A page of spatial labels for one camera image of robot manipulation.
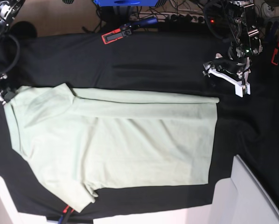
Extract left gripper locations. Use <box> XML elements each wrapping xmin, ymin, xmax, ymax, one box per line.
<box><xmin>203</xmin><ymin>53</ymin><xmax>251</xmax><ymax>98</ymax></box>

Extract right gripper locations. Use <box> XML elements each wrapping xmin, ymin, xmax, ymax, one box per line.
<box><xmin>0</xmin><ymin>87</ymin><xmax>17</xmax><ymax>105</ymax></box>

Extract light green T-shirt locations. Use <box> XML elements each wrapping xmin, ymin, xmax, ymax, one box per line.
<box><xmin>4</xmin><ymin>84</ymin><xmax>219</xmax><ymax>212</ymax></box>

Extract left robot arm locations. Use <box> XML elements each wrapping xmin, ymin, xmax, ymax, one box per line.
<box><xmin>203</xmin><ymin>0</ymin><xmax>263</xmax><ymax>98</ymax></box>

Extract black table cloth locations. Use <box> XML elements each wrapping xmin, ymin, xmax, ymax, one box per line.
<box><xmin>8</xmin><ymin>32</ymin><xmax>279</xmax><ymax>222</ymax></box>

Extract black power strip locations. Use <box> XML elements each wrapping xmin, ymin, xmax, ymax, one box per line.
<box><xmin>168</xmin><ymin>14</ymin><xmax>206</xmax><ymax>24</ymax></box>

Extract red black clamp right edge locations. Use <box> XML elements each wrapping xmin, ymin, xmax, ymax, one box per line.
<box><xmin>271</xmin><ymin>42</ymin><xmax>279</xmax><ymax>66</ymax></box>

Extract red black clamp top centre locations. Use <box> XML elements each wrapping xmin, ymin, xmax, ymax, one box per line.
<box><xmin>101</xmin><ymin>17</ymin><xmax>158</xmax><ymax>44</ymax></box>

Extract red blue clamp bottom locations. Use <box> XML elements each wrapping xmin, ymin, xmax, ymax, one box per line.
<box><xmin>58</xmin><ymin>205</ymin><xmax>74</xmax><ymax>224</ymax></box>

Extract blue clamp handle right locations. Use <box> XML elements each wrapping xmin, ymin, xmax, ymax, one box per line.
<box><xmin>263</xmin><ymin>21</ymin><xmax>279</xmax><ymax>43</ymax></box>

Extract white table frame left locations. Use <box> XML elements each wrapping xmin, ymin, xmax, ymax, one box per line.
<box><xmin>0</xmin><ymin>176</ymin><xmax>22</xmax><ymax>224</ymax></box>

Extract white table frame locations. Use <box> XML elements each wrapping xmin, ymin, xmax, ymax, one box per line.
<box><xmin>213</xmin><ymin>155</ymin><xmax>279</xmax><ymax>224</ymax></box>
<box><xmin>0</xmin><ymin>176</ymin><xmax>22</xmax><ymax>224</ymax></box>

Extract white table frame right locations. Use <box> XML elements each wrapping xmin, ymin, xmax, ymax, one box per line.
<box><xmin>213</xmin><ymin>155</ymin><xmax>279</xmax><ymax>224</ymax></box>

